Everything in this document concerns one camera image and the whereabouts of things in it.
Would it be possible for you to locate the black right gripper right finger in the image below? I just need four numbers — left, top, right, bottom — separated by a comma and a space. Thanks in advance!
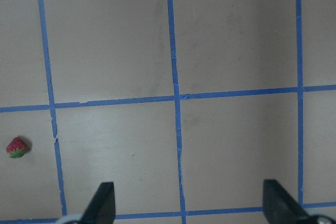
262, 179, 336, 224

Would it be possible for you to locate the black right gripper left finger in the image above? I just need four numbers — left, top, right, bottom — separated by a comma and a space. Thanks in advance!
80, 182, 116, 224

